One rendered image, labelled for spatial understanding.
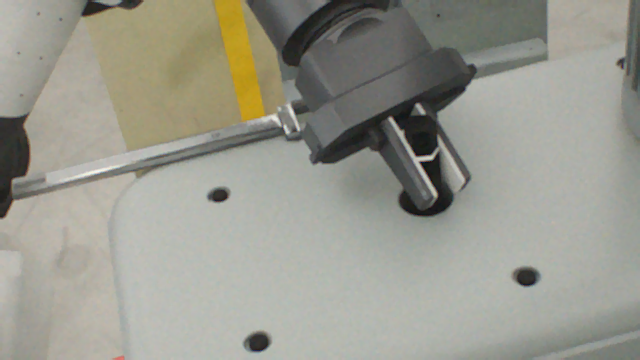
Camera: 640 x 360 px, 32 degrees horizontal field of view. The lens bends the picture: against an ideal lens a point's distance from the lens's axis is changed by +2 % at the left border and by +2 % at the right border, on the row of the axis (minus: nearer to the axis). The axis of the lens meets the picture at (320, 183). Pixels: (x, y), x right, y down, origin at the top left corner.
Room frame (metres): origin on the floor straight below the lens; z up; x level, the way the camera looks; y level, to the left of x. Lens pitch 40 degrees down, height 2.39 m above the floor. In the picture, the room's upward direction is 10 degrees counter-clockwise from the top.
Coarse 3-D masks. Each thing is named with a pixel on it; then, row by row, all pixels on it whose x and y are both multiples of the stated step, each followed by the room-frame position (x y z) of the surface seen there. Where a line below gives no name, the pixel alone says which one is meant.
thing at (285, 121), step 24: (264, 120) 0.66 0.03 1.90; (288, 120) 0.66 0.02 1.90; (168, 144) 0.66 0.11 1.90; (192, 144) 0.65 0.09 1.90; (216, 144) 0.65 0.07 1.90; (240, 144) 0.65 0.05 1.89; (72, 168) 0.65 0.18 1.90; (96, 168) 0.64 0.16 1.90; (120, 168) 0.64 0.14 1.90; (144, 168) 0.64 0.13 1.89; (24, 192) 0.63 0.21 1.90
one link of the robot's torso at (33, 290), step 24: (0, 240) 0.90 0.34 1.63; (0, 264) 0.84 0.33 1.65; (24, 264) 0.85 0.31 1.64; (0, 288) 0.82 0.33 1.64; (24, 288) 0.82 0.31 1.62; (48, 288) 0.85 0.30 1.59; (0, 312) 0.80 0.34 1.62; (24, 312) 0.81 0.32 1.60; (48, 312) 0.83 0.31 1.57; (0, 336) 0.79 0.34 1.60; (24, 336) 0.80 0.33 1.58; (48, 336) 0.82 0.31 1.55
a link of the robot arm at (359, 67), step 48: (288, 0) 0.63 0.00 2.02; (336, 0) 0.62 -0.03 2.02; (384, 0) 0.65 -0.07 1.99; (288, 48) 0.62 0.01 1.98; (336, 48) 0.60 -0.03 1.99; (384, 48) 0.60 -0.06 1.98; (432, 48) 0.60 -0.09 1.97; (336, 96) 0.57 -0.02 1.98; (384, 96) 0.57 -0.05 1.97; (432, 96) 0.58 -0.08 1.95; (336, 144) 0.55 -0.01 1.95
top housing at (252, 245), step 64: (576, 64) 0.67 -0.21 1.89; (448, 128) 0.62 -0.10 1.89; (512, 128) 0.61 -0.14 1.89; (576, 128) 0.60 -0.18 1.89; (128, 192) 0.62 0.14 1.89; (192, 192) 0.60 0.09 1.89; (256, 192) 0.59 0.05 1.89; (320, 192) 0.58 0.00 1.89; (384, 192) 0.57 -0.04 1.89; (448, 192) 0.56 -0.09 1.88; (512, 192) 0.54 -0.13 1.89; (576, 192) 0.53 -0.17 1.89; (128, 256) 0.55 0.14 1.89; (192, 256) 0.54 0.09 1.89; (256, 256) 0.53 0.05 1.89; (320, 256) 0.52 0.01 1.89; (384, 256) 0.51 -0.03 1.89; (448, 256) 0.49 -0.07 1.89; (512, 256) 0.49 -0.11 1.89; (576, 256) 0.48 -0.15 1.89; (128, 320) 0.50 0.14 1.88; (192, 320) 0.48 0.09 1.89; (256, 320) 0.47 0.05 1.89; (320, 320) 0.46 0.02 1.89; (384, 320) 0.45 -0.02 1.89; (448, 320) 0.44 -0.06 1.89; (512, 320) 0.44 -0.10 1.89; (576, 320) 0.44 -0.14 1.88
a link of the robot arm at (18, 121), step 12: (0, 120) 0.88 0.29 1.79; (12, 120) 0.89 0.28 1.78; (24, 120) 0.91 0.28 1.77; (0, 132) 0.89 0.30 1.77; (12, 132) 0.90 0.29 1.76; (0, 144) 0.89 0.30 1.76; (12, 144) 0.91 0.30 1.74; (0, 156) 0.90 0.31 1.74; (12, 156) 0.92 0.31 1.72; (0, 168) 0.91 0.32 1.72; (12, 168) 0.92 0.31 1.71; (0, 180) 0.91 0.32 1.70
